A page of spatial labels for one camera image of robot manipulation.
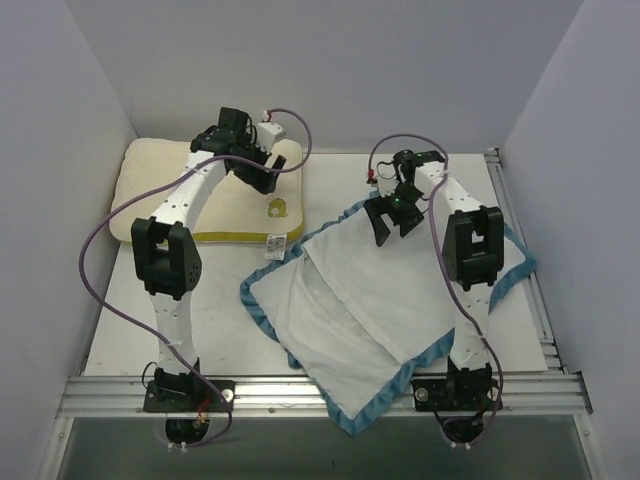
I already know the cream yellow pillow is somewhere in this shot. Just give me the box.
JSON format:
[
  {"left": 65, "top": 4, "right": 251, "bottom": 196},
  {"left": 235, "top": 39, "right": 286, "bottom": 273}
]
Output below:
[{"left": 111, "top": 138, "right": 304, "bottom": 243}]

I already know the blue white pillowcase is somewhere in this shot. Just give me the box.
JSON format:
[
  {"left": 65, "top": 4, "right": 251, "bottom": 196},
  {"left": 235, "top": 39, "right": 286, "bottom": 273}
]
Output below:
[{"left": 240, "top": 203, "right": 536, "bottom": 435}]

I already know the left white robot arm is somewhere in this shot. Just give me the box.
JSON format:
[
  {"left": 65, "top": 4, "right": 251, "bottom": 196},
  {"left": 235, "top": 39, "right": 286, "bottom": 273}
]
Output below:
[{"left": 131, "top": 107, "right": 286, "bottom": 411}]

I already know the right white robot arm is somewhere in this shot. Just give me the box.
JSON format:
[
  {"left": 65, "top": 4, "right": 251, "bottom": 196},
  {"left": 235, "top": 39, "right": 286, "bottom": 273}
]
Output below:
[{"left": 364, "top": 150, "right": 505, "bottom": 374}]

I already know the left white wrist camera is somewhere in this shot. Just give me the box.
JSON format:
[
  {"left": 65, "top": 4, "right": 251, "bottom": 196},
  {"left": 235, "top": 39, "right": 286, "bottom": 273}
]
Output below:
[{"left": 256, "top": 110, "right": 286, "bottom": 153}]

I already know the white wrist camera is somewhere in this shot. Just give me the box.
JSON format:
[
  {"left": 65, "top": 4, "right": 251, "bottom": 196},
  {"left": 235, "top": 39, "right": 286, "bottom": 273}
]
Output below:
[
  {"left": 256, "top": 110, "right": 286, "bottom": 153},
  {"left": 367, "top": 164, "right": 399, "bottom": 197}
]

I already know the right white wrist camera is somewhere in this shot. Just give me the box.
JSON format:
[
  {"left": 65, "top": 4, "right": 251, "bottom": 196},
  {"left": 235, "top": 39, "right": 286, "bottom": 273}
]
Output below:
[{"left": 367, "top": 164, "right": 399, "bottom": 197}]

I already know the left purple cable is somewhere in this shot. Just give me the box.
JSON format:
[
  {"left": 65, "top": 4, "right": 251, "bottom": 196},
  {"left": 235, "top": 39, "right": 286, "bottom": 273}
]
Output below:
[{"left": 79, "top": 108, "right": 314, "bottom": 447}]

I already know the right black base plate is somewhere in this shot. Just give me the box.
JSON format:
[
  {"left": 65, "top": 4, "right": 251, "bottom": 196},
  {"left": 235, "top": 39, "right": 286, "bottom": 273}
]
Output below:
[{"left": 410, "top": 378, "right": 503, "bottom": 413}]

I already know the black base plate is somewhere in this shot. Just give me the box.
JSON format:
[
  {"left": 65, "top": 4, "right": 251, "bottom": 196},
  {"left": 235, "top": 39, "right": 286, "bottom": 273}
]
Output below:
[
  {"left": 410, "top": 378, "right": 503, "bottom": 413},
  {"left": 142, "top": 380, "right": 228, "bottom": 414}
]

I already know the front aluminium rail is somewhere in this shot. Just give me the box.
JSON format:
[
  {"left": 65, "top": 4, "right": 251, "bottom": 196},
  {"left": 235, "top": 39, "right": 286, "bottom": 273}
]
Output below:
[{"left": 56, "top": 371, "right": 592, "bottom": 418}]

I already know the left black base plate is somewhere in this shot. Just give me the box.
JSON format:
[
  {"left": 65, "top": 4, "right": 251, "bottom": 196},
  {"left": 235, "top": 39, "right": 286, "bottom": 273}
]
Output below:
[{"left": 142, "top": 380, "right": 228, "bottom": 414}]

